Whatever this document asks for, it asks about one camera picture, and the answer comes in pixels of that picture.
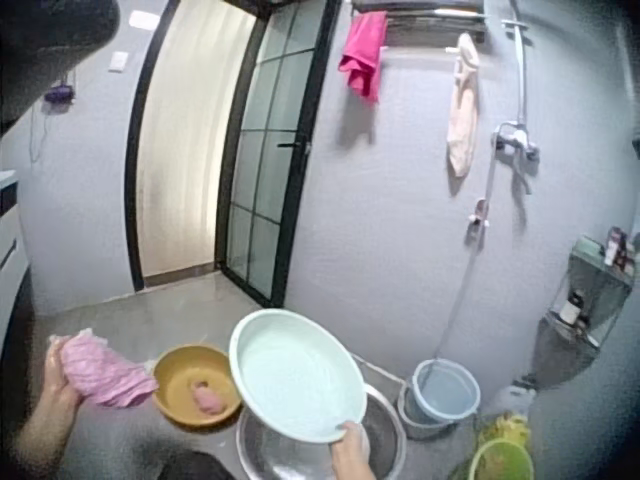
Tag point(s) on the person's left hand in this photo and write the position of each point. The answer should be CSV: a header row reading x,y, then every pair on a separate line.
x,y
56,380

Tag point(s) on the person's right hand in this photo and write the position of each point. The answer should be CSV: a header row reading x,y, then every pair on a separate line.
x,y
350,442

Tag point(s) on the person's left fingers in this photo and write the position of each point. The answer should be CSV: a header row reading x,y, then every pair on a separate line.
x,y
54,357

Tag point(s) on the pink striped cloth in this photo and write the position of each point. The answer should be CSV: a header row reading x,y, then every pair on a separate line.
x,y
102,372

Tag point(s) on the light green plastic basin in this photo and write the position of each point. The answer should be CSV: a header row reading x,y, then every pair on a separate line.
x,y
295,370

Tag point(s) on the white cabinet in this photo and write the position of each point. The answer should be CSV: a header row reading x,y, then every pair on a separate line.
x,y
11,235

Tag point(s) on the yellow plastic basin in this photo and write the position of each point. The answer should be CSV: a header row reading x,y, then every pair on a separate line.
x,y
192,385

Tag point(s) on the small pink cloth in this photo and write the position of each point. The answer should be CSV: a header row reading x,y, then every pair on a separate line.
x,y
208,397

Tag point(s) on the purple hair dryer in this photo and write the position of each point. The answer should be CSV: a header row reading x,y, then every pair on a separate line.
x,y
59,93

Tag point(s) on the stainless steel basin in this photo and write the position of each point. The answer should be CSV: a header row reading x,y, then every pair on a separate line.
x,y
315,452

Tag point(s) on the black framed glass door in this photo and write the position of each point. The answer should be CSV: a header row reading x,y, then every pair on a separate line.
x,y
270,155

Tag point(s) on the grey plastic bucket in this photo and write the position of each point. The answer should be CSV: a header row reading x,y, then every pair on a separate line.
x,y
415,415

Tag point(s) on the blue plastic bucket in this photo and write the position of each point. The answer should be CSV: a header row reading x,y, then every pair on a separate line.
x,y
445,392

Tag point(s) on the magenta towel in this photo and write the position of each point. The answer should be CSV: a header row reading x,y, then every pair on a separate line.
x,y
362,57

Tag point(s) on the yellow cloth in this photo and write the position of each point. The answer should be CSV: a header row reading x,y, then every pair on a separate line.
x,y
505,427

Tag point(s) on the green plastic bucket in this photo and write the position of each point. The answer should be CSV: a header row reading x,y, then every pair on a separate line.
x,y
500,462

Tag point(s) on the white plastic bottle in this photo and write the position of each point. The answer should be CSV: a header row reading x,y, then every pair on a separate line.
x,y
512,400

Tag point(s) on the peach towel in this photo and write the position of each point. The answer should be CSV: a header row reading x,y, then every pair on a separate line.
x,y
464,110

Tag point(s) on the metal towel rack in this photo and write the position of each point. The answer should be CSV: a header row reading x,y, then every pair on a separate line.
x,y
425,20

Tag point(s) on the chrome shower faucet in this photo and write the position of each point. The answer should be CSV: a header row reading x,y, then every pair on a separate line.
x,y
515,140

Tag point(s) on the glass corner shelf with toiletries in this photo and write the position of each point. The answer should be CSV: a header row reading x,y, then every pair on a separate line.
x,y
592,290

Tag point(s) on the shower riser pipe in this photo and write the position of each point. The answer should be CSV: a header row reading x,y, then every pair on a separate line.
x,y
521,65

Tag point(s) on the black door frame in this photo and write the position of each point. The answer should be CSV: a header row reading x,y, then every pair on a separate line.
x,y
142,150

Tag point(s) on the white wall switch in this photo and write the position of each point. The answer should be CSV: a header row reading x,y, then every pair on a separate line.
x,y
118,62

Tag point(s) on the shower head wall holder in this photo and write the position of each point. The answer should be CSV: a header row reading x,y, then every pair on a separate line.
x,y
479,212

